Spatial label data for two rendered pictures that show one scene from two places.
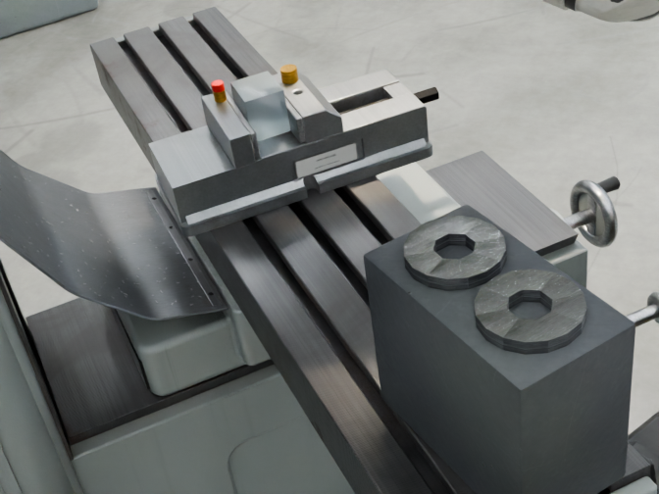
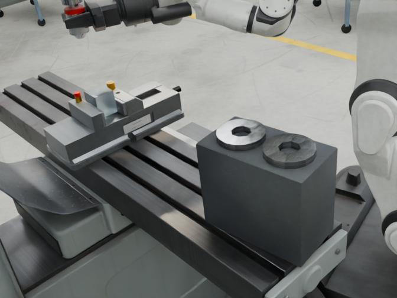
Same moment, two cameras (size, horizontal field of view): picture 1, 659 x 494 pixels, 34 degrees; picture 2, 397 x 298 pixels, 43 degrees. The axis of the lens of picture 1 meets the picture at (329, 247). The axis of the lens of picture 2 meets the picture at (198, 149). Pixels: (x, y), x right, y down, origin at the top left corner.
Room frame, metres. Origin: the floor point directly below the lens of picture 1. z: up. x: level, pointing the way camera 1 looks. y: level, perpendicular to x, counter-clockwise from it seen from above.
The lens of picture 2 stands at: (0.03, 0.22, 1.59)
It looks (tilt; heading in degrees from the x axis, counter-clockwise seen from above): 33 degrees down; 341
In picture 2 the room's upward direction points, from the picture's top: 7 degrees counter-clockwise
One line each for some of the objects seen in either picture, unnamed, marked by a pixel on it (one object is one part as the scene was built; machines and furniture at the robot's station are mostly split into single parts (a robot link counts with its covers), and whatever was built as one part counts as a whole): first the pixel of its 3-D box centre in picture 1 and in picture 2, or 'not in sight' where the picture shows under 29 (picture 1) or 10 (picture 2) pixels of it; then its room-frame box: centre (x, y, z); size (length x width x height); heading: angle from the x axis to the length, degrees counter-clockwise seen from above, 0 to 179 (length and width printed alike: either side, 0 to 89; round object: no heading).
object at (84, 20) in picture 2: not in sight; (78, 22); (1.19, 0.07, 1.24); 0.06 x 0.02 x 0.03; 88
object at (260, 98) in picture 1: (260, 106); (100, 101); (1.19, 0.06, 1.03); 0.06 x 0.05 x 0.06; 17
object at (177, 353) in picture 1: (281, 248); (113, 175); (1.22, 0.07, 0.79); 0.50 x 0.35 x 0.12; 109
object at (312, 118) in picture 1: (302, 104); (120, 99); (1.21, 0.01, 1.02); 0.12 x 0.06 x 0.04; 17
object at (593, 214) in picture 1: (575, 221); not in sight; (1.38, -0.40, 0.63); 0.16 x 0.12 x 0.12; 109
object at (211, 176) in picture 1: (287, 133); (114, 114); (1.20, 0.03, 0.98); 0.35 x 0.15 x 0.11; 107
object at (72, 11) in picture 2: not in sight; (74, 9); (1.22, 0.07, 1.26); 0.05 x 0.05 x 0.01
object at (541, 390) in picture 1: (493, 359); (266, 184); (0.69, -0.13, 1.03); 0.22 x 0.12 x 0.20; 27
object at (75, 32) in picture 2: not in sight; (77, 22); (1.22, 0.07, 1.23); 0.05 x 0.05 x 0.05
